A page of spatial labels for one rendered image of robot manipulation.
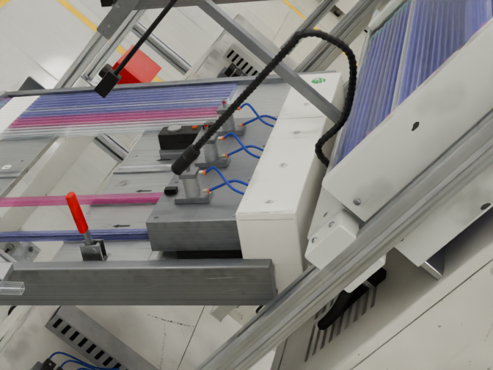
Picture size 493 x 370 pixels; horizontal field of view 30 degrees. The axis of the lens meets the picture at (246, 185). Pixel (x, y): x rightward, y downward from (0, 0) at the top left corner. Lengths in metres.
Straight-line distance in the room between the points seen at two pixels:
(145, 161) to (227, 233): 0.39
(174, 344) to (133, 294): 0.71
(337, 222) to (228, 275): 0.19
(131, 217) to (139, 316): 0.59
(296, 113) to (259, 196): 0.27
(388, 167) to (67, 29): 2.86
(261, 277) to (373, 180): 0.22
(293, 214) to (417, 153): 0.19
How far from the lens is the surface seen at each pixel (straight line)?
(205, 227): 1.23
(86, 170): 3.25
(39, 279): 1.32
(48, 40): 3.70
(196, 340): 2.03
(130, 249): 1.32
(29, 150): 1.74
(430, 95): 1.04
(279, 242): 1.20
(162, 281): 1.25
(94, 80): 3.66
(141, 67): 2.31
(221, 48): 3.06
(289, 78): 1.38
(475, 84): 1.04
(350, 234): 1.11
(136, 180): 1.52
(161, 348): 1.95
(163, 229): 1.25
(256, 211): 1.19
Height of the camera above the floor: 1.88
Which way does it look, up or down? 29 degrees down
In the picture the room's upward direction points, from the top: 45 degrees clockwise
